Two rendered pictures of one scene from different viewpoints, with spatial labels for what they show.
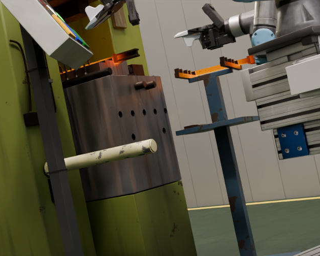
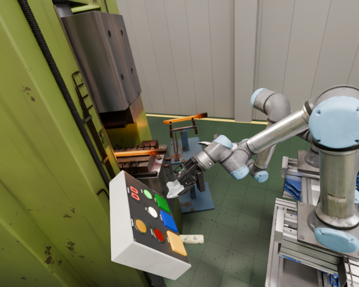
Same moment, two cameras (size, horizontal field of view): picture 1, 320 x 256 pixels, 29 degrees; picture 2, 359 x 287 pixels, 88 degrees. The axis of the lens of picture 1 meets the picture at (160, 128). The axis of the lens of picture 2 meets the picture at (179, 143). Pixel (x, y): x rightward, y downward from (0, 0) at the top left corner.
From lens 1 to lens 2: 1.78 m
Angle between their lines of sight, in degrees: 38
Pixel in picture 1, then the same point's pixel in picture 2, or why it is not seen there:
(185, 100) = not seen: hidden behind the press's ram
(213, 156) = not seen: hidden behind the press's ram
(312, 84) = not seen: outside the picture
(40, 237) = (132, 270)
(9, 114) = (103, 228)
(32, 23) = (162, 269)
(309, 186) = (176, 111)
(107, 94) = (156, 185)
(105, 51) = (130, 127)
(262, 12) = (265, 163)
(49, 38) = (175, 273)
